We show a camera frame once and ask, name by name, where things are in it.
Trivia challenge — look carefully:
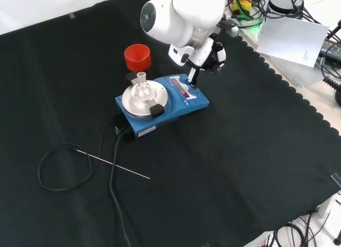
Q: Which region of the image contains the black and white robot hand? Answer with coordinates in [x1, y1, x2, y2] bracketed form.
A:
[168, 37, 228, 86]

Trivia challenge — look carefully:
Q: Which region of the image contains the heater with blue base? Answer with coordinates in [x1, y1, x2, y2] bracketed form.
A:
[115, 73, 210, 139]

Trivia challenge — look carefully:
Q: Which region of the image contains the yellow stop button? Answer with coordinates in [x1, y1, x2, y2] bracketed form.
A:
[232, 0, 253, 14]

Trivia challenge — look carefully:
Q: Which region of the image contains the clear round-bottom flask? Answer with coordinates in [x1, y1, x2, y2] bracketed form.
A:
[130, 71, 155, 101]

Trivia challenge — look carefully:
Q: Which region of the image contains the black flask clamp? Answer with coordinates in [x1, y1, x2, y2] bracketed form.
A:
[145, 99, 165, 117]
[125, 72, 139, 85]

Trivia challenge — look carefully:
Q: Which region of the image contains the black bench cloth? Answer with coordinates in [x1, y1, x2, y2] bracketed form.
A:
[0, 0, 341, 247]

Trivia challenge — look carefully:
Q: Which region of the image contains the black power supply box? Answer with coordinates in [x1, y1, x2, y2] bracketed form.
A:
[318, 37, 341, 62]

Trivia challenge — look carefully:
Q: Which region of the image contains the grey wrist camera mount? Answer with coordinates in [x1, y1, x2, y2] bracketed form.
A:
[220, 19, 241, 38]

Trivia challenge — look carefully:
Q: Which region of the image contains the red plastic flask ring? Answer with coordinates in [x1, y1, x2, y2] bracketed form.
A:
[124, 43, 152, 72]

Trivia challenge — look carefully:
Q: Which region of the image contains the black coiled cable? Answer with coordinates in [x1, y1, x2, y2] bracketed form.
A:
[322, 76, 341, 92]

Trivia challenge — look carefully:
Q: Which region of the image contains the steel probe with black cable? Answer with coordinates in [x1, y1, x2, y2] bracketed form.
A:
[38, 118, 150, 192]

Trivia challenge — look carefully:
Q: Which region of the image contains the black power cable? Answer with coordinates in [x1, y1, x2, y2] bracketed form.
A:
[108, 128, 140, 247]

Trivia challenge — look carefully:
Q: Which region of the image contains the black cable bundle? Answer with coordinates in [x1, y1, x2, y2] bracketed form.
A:
[266, 213, 341, 247]

